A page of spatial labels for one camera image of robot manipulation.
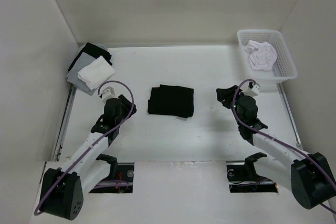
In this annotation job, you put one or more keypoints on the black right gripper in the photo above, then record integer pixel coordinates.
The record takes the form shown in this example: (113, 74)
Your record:
(226, 94)

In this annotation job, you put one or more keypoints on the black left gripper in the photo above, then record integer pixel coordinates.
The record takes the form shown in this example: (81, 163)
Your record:
(126, 104)

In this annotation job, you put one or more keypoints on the black tank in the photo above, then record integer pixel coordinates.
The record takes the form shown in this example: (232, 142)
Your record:
(171, 100)
(95, 51)

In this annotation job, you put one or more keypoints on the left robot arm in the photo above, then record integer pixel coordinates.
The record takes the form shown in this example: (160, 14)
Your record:
(63, 188)

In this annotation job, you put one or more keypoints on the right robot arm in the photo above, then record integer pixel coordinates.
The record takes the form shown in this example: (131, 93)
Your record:
(307, 176)

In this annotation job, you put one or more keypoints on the folded white tank top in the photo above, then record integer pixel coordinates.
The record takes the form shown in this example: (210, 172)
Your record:
(96, 73)

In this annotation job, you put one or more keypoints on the crumpled pink tank top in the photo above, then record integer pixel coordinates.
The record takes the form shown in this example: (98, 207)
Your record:
(262, 55)

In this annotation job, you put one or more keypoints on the folded black tank top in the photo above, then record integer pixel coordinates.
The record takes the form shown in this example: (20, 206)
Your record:
(95, 51)

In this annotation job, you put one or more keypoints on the white plastic basket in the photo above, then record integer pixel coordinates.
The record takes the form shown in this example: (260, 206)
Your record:
(284, 67)

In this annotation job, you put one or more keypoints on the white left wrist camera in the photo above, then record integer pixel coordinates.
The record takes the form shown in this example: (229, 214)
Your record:
(107, 93)

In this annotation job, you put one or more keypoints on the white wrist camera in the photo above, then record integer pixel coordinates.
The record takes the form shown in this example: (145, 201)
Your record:
(107, 93)
(252, 90)

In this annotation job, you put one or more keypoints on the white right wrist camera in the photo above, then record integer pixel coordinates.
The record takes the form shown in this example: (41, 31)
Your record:
(252, 90)

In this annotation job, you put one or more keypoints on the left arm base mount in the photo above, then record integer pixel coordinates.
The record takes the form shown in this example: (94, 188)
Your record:
(119, 180)

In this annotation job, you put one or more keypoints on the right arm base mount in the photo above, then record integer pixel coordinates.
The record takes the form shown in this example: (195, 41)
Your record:
(243, 178)

